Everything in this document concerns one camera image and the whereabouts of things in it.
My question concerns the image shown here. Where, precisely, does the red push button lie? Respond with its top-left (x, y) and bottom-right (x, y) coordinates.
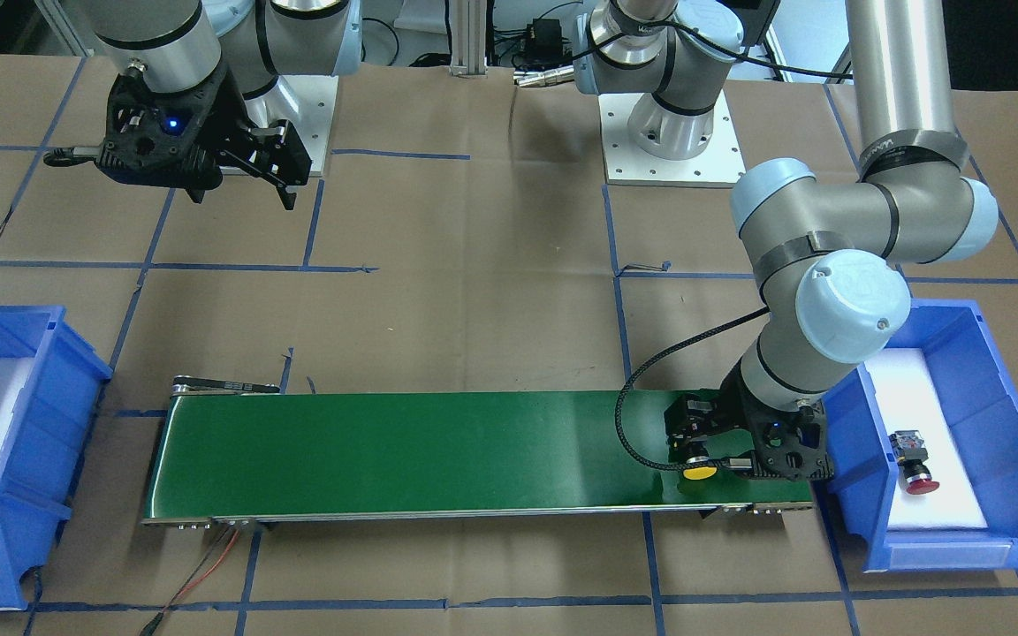
top-left (888, 429), bottom-right (940, 496)

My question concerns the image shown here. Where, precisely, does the red black conveyor wire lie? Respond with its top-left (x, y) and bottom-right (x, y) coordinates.
top-left (140, 523), bottom-right (245, 636)

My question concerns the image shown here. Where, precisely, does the aluminium frame post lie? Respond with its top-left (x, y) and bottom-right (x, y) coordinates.
top-left (444, 0), bottom-right (493, 78)

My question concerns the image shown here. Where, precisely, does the white foam pad source bin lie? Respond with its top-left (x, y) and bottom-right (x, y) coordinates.
top-left (865, 349), bottom-right (987, 531)

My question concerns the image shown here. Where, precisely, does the blue bin source side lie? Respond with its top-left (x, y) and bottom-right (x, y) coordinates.
top-left (824, 300), bottom-right (1018, 572)

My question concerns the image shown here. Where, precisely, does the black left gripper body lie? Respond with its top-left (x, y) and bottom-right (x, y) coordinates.
top-left (719, 365), bottom-right (833, 481)

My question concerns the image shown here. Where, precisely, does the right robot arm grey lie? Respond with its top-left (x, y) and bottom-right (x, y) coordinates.
top-left (45, 1), bottom-right (362, 209)

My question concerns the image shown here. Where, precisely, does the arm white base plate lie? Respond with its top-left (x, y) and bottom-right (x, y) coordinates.
top-left (598, 93), bottom-right (746, 188)
top-left (246, 75), bottom-right (339, 178)

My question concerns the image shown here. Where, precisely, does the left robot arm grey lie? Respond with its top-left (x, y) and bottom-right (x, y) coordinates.
top-left (614, 1), bottom-right (1000, 481)

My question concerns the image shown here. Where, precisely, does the green conveyor belt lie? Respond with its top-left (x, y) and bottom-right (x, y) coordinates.
top-left (142, 390), bottom-right (813, 526)

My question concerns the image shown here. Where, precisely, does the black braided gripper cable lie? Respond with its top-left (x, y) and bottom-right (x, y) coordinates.
top-left (615, 305), bottom-right (771, 471)

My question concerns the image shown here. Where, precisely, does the blue bin destination side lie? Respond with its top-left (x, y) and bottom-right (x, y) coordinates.
top-left (0, 306), bottom-right (112, 611)

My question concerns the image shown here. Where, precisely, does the yellow push button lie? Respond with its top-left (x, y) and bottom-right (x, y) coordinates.
top-left (681, 450), bottom-right (718, 481)

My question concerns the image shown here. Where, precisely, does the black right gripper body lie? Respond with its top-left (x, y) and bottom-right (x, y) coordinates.
top-left (95, 59), bottom-right (249, 204)

